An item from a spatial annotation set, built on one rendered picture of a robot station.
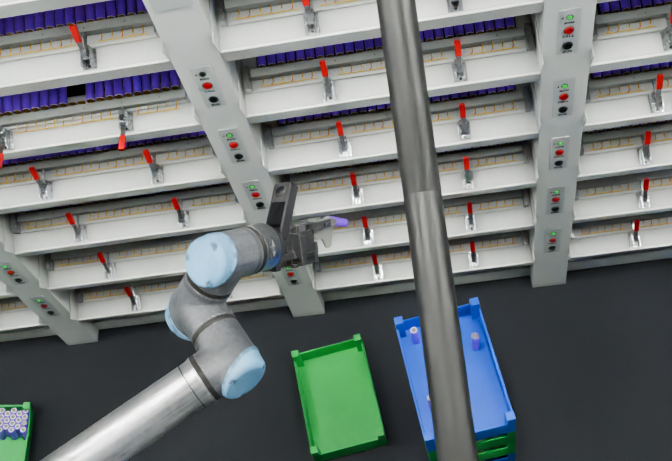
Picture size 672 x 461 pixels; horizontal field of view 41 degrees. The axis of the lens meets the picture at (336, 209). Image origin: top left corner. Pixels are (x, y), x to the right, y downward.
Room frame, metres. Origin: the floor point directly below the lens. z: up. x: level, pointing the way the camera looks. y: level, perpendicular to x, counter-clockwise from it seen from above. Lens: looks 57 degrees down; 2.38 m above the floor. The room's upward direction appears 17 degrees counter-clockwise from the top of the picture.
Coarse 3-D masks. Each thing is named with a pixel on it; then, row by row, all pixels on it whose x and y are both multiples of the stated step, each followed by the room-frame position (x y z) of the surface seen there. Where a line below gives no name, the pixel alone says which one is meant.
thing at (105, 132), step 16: (80, 96) 1.38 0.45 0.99; (144, 112) 1.30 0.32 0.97; (160, 112) 1.29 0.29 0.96; (176, 112) 1.28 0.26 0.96; (192, 112) 1.27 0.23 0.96; (32, 128) 1.35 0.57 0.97; (48, 128) 1.34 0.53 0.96; (64, 128) 1.33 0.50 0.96; (80, 128) 1.32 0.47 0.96; (96, 128) 1.31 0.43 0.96; (112, 128) 1.29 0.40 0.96; (144, 128) 1.27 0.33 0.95; (160, 128) 1.26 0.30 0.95; (176, 128) 1.25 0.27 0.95; (192, 128) 1.25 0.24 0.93; (16, 144) 1.33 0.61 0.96; (32, 144) 1.32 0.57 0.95; (48, 144) 1.31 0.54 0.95; (64, 144) 1.30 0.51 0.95; (80, 144) 1.30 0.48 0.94; (96, 144) 1.30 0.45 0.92
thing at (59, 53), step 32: (128, 0) 1.36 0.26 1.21; (0, 32) 1.39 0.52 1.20; (32, 32) 1.37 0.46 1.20; (64, 32) 1.34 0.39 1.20; (96, 32) 1.33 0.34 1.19; (128, 32) 1.32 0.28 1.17; (0, 64) 1.35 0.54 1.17; (32, 64) 1.33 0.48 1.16; (64, 64) 1.30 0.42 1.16; (96, 64) 1.28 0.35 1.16; (128, 64) 1.26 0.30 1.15; (160, 64) 1.25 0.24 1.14; (0, 96) 1.32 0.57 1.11
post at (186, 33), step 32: (192, 0) 1.22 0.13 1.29; (160, 32) 1.24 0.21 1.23; (192, 32) 1.23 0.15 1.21; (192, 64) 1.23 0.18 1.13; (224, 64) 1.22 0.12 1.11; (192, 96) 1.24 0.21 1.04; (224, 96) 1.22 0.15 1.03; (224, 128) 1.23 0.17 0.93; (256, 128) 1.26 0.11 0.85; (224, 160) 1.24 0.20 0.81; (256, 160) 1.22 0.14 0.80; (288, 288) 1.23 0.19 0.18
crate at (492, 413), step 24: (480, 312) 0.87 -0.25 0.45; (408, 336) 0.89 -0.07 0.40; (480, 336) 0.84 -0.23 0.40; (408, 360) 0.83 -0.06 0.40; (480, 360) 0.78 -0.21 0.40; (480, 384) 0.72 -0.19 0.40; (504, 384) 0.69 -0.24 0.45; (480, 408) 0.67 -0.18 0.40; (504, 408) 0.65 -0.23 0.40; (432, 432) 0.65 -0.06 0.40; (480, 432) 0.61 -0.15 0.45; (504, 432) 0.60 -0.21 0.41
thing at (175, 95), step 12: (144, 96) 1.32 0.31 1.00; (156, 96) 1.31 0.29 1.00; (168, 96) 1.30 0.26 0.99; (180, 96) 1.29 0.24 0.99; (60, 108) 1.35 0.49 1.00; (72, 108) 1.35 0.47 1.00; (84, 108) 1.34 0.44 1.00; (96, 108) 1.33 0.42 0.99; (108, 108) 1.32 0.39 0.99; (120, 108) 1.32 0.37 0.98; (0, 120) 1.37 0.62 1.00; (12, 120) 1.37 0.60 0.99; (24, 120) 1.36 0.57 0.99; (36, 120) 1.35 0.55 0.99; (48, 120) 1.35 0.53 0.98; (96, 120) 1.31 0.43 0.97
